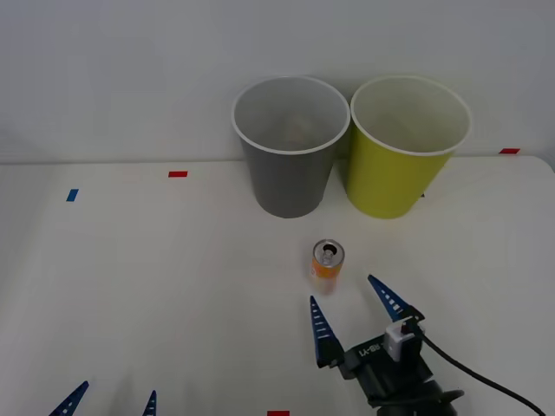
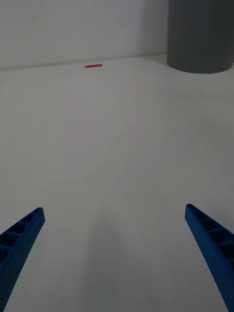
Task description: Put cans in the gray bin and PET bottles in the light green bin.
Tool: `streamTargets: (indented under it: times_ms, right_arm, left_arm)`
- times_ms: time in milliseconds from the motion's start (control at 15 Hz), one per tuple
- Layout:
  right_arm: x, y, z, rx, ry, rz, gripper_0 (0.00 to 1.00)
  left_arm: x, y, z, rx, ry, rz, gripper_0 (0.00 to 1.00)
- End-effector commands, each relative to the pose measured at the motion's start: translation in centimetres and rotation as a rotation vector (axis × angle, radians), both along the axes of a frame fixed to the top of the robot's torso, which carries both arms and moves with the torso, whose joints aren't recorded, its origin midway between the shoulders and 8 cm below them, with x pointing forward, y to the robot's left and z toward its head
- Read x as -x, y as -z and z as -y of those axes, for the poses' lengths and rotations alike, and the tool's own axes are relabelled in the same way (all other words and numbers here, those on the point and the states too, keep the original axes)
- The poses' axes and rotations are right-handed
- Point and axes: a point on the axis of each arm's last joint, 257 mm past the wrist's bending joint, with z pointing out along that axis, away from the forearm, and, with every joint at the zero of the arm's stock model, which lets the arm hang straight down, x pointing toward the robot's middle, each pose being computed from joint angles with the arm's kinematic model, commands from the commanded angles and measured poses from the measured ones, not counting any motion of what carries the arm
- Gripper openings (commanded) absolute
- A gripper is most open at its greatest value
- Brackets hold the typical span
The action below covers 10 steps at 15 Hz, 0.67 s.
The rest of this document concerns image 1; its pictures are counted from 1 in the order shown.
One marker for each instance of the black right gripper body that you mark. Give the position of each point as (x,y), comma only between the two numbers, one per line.
(373,364)

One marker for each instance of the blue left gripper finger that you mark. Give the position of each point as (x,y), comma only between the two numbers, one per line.
(69,402)
(150,405)

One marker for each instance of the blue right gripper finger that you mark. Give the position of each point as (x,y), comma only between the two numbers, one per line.
(390,299)
(323,336)

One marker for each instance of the orange drink can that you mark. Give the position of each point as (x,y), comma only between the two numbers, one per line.
(326,273)

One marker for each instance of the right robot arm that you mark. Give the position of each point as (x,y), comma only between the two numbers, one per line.
(416,401)

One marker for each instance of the yellow-green plastic waste bin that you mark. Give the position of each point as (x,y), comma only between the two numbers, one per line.
(390,182)

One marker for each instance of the grey plastic waste bin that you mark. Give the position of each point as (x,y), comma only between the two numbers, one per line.
(288,182)

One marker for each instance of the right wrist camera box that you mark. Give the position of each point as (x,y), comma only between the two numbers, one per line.
(399,342)

